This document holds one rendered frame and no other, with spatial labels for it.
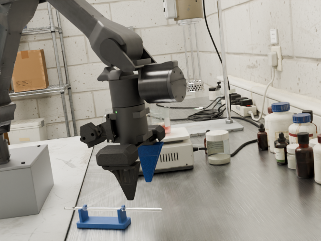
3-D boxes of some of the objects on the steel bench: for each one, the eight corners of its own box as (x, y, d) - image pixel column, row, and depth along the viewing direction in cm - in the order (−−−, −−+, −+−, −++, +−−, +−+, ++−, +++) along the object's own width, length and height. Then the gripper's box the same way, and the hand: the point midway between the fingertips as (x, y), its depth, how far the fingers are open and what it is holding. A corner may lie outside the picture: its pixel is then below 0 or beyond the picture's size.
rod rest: (76, 228, 82) (73, 210, 81) (84, 220, 85) (81, 203, 84) (124, 229, 79) (122, 211, 78) (132, 221, 82) (129, 203, 81)
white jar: (220, 100, 223) (219, 87, 222) (208, 101, 224) (207, 88, 223) (221, 98, 229) (220, 86, 228) (210, 99, 230) (208, 87, 229)
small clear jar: (299, 163, 105) (298, 142, 104) (312, 168, 101) (311, 146, 100) (283, 167, 103) (282, 146, 103) (295, 171, 99) (294, 149, 98)
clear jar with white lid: (234, 162, 111) (232, 132, 110) (213, 167, 110) (210, 136, 109) (225, 158, 117) (222, 128, 116) (204, 161, 116) (201, 132, 114)
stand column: (226, 124, 156) (208, -83, 144) (224, 122, 159) (206, -80, 147) (233, 123, 156) (216, -83, 144) (231, 121, 159) (214, -81, 147)
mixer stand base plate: (158, 140, 146) (157, 137, 146) (154, 129, 166) (154, 126, 166) (244, 129, 148) (244, 126, 148) (230, 120, 168) (230, 117, 168)
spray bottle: (219, 102, 216) (217, 81, 214) (225, 102, 213) (223, 81, 211) (215, 104, 213) (212, 82, 211) (221, 104, 211) (219, 82, 209)
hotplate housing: (116, 179, 109) (112, 148, 108) (118, 165, 122) (114, 137, 121) (203, 168, 110) (200, 137, 108) (197, 155, 123) (194, 127, 121)
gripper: (123, 114, 65) (137, 211, 68) (161, 95, 83) (171, 173, 85) (87, 116, 67) (102, 211, 70) (132, 98, 85) (142, 174, 87)
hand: (137, 172), depth 77 cm, fingers open, 9 cm apart
